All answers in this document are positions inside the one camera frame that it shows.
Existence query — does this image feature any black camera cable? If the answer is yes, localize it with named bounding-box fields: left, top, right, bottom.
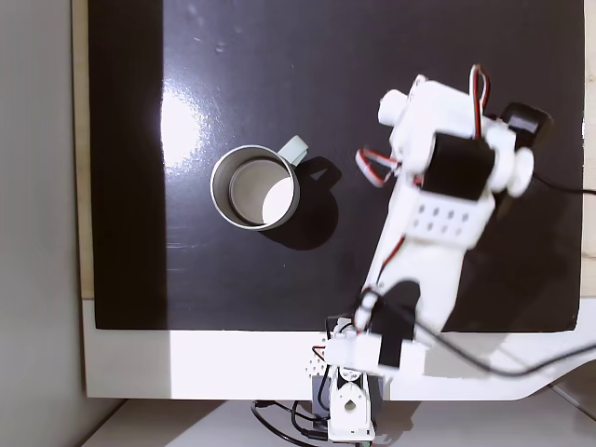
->
left=415, top=171, right=596, bottom=378

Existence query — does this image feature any red white servo wire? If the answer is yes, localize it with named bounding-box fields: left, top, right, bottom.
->
left=467, top=63, right=492, bottom=140
left=355, top=147, right=402, bottom=189

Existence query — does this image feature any metal cup with pale handle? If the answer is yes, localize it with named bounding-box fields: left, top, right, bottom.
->
left=209, top=134, right=310, bottom=233

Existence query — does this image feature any black table mat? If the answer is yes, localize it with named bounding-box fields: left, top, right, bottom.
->
left=87, top=0, right=587, bottom=333

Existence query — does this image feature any black oval camera box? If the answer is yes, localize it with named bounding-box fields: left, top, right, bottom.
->
left=499, top=102, right=555, bottom=152

